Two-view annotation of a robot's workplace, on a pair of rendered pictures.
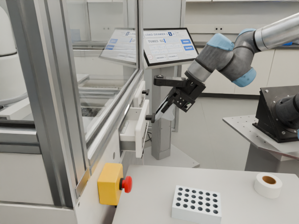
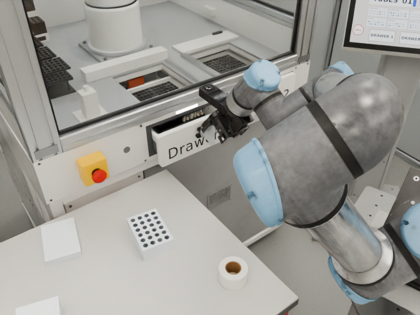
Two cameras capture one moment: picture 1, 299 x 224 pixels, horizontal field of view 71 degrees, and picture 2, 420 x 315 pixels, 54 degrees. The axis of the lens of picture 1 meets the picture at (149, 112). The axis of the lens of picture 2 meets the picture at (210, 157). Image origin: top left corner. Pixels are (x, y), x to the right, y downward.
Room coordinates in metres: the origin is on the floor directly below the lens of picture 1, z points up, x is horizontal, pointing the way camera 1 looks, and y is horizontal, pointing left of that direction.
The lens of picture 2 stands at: (0.06, -0.78, 1.60)
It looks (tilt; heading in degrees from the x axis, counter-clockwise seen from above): 38 degrees down; 48
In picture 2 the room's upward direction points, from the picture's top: straight up
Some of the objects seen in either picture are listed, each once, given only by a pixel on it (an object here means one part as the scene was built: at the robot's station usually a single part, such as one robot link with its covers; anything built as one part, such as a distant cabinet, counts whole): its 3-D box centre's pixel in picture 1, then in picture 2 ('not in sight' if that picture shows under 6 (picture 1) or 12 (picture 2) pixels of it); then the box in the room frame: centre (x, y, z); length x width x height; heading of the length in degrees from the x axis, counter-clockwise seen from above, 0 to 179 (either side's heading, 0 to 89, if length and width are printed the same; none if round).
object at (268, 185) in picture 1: (267, 185); (232, 272); (0.51, -0.36, 0.78); 0.07 x 0.07 x 0.04
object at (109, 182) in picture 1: (112, 183); (93, 169); (0.41, 0.09, 0.88); 0.07 x 0.05 x 0.07; 175
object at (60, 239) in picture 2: not in sight; (60, 240); (0.25, 0.02, 0.77); 0.13 x 0.09 x 0.02; 71
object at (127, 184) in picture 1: (125, 184); (98, 175); (0.41, 0.06, 0.88); 0.04 x 0.03 x 0.04; 175
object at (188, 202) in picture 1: (196, 204); (150, 233); (0.43, -0.13, 0.78); 0.12 x 0.08 x 0.04; 76
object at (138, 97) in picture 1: (140, 98); (263, 97); (1.05, 0.05, 0.87); 0.29 x 0.02 x 0.11; 175
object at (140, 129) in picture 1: (143, 124); (199, 135); (0.73, 0.02, 0.87); 0.29 x 0.02 x 0.11; 175
